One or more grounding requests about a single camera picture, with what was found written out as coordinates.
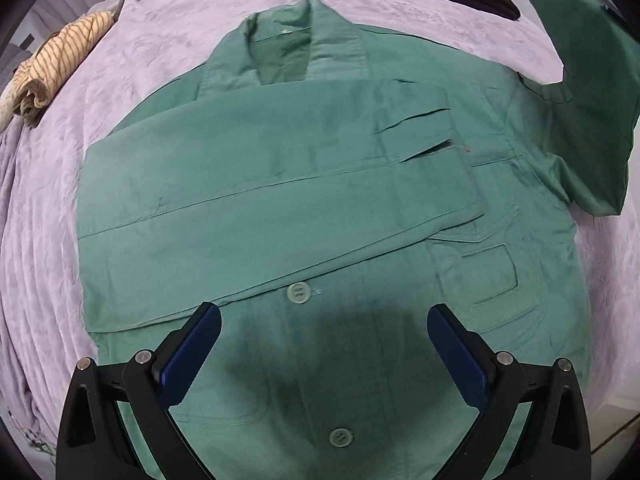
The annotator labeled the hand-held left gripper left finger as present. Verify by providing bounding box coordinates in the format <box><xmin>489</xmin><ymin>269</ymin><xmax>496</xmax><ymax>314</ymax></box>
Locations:
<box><xmin>55</xmin><ymin>301</ymin><xmax>223</xmax><ymax>480</ymax></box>

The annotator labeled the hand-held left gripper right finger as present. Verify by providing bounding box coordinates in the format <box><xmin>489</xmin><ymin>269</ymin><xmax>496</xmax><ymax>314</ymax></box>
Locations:
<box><xmin>426</xmin><ymin>302</ymin><xmax>594</xmax><ymax>480</ymax></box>

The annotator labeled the green button-up shirt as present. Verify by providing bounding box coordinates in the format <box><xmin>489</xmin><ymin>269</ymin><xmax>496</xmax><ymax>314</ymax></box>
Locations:
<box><xmin>75</xmin><ymin>0</ymin><xmax>640</xmax><ymax>480</ymax></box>

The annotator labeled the white bedside furniture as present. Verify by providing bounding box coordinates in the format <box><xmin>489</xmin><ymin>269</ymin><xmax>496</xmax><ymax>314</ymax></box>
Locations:
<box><xmin>589</xmin><ymin>382</ymin><xmax>637</xmax><ymax>457</ymax></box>

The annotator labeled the yellow striped cloth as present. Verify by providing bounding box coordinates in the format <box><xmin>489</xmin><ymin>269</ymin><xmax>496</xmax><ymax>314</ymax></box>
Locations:
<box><xmin>0</xmin><ymin>10</ymin><xmax>117</xmax><ymax>127</ymax></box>

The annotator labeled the lilac plush blanket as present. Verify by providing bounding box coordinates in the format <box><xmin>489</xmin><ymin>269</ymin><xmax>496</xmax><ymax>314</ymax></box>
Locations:
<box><xmin>0</xmin><ymin>0</ymin><xmax>640</xmax><ymax>480</ymax></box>

